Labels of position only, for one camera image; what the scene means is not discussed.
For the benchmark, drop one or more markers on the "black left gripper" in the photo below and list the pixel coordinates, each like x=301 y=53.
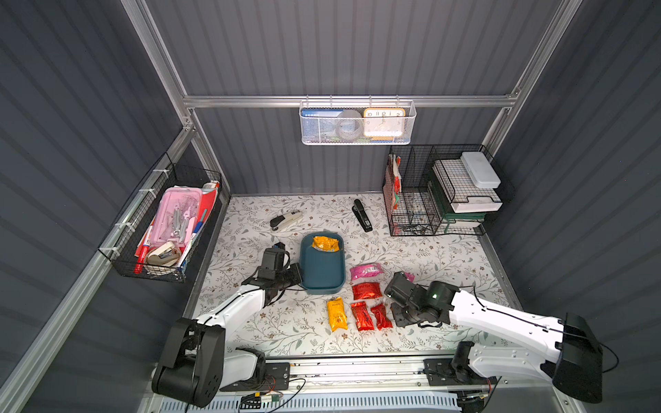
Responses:
x=288 y=274

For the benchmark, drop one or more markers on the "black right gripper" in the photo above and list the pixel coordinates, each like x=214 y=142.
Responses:
x=395 y=287

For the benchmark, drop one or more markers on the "teal plastic storage box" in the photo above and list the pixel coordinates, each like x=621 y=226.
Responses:
x=322 y=272

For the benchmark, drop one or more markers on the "yellow tea bag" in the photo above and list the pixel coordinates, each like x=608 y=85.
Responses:
x=326 y=244
x=336 y=314

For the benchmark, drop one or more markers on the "red tea bag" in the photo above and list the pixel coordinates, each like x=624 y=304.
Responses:
x=367 y=291
x=361 y=314
x=380 y=313

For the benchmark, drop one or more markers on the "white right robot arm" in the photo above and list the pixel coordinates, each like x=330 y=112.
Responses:
x=562 y=351

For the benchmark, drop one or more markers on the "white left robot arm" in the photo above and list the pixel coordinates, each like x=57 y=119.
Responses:
x=193 y=365

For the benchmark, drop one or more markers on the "white flat box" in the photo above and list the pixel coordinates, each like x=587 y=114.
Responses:
x=480 y=170

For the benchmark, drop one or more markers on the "blue box in basket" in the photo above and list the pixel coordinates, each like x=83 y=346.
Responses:
x=319 y=126

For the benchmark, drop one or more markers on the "white and black stapler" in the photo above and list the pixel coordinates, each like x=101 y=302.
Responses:
x=284 y=221

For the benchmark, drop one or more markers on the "white paper tray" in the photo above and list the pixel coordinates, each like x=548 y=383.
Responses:
x=463 y=196

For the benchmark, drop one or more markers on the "pink pencil case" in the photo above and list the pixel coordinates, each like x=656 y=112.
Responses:
x=177 y=214

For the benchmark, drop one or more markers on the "red marker pen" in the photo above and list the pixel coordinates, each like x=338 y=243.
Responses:
x=141 y=258

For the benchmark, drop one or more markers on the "grey tape roll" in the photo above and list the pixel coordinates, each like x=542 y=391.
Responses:
x=349 y=125

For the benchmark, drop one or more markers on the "yellow white alarm clock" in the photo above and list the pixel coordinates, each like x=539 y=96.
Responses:
x=384 y=123

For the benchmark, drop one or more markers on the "black wire desk organizer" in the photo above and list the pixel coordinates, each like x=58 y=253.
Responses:
x=416 y=205

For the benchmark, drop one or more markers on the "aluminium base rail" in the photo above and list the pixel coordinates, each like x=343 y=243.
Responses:
x=401 y=382

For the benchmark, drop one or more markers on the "black wire side basket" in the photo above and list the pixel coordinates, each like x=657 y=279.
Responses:
x=122 y=249

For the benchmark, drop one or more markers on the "white wire wall basket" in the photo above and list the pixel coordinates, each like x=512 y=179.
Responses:
x=411 y=116

